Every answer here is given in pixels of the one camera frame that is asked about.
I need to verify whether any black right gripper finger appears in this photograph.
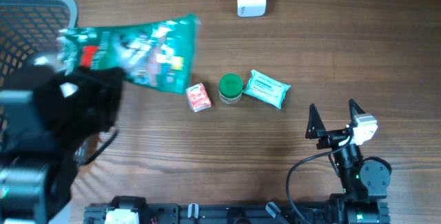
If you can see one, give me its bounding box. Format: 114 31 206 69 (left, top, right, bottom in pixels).
305 103 326 139
349 99 365 126

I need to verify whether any mint green wipes pack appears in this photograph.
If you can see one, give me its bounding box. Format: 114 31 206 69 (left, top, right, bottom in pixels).
243 70 291 109

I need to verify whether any green 3M gloves package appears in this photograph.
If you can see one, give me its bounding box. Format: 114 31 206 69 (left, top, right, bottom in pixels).
58 14 200 94

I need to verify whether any green lid Knorr jar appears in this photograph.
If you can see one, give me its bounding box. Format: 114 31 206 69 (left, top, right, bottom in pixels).
218 74 243 105

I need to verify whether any orange Kleenex tissue pack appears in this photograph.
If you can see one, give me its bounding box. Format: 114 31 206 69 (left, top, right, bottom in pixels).
186 83 212 112

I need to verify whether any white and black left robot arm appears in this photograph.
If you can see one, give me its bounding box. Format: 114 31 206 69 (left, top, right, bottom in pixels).
1 63 125 223

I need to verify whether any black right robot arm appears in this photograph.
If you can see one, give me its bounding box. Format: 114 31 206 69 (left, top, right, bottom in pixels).
305 99 392 224

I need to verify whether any grey plastic shopping basket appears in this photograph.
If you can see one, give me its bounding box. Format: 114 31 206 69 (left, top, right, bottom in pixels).
0 0 89 166

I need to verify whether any black camera cable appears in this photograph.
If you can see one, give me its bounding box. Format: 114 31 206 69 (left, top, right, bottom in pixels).
285 134 355 224

